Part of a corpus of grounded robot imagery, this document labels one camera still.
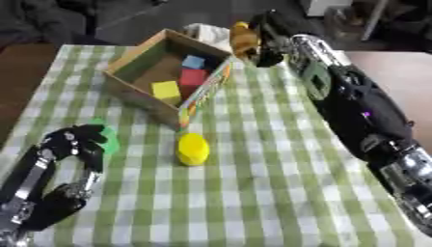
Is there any green block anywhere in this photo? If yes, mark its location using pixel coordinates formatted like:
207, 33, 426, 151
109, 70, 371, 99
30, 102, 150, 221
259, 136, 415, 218
88, 118, 122, 156

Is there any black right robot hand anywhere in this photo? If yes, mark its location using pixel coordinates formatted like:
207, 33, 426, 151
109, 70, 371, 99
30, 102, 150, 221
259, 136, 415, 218
246, 9, 299, 69

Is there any white crumpled bag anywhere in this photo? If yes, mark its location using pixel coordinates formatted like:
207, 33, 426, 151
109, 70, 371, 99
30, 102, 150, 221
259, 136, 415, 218
182, 22, 233, 50

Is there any grey chair leg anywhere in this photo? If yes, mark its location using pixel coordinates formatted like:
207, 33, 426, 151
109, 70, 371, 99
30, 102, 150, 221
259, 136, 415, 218
359, 0, 392, 41

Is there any tan cardboard box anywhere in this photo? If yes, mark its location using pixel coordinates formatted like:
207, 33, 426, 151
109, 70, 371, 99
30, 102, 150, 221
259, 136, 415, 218
101, 28, 236, 132

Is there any red block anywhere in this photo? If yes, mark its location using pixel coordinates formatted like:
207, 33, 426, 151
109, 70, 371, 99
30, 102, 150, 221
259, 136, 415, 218
176, 68, 211, 97

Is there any brown soft toy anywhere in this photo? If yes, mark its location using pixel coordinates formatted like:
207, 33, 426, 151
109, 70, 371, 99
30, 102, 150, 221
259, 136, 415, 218
228, 21, 263, 61

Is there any white cabinet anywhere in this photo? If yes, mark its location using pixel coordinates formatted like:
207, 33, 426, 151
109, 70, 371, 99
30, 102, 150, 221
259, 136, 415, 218
298, 0, 355, 17

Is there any blue block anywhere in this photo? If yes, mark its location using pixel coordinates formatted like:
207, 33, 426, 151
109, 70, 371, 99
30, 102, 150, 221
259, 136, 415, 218
180, 54, 208, 70

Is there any yellow block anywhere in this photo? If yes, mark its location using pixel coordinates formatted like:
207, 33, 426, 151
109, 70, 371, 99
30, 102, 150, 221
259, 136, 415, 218
148, 80, 184, 106

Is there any yellow cylinder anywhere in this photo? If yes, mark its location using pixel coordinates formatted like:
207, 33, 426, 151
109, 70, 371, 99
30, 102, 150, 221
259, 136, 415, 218
174, 132, 213, 168

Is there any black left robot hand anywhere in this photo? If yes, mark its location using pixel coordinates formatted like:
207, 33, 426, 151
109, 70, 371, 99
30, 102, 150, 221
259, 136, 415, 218
0, 123, 110, 232

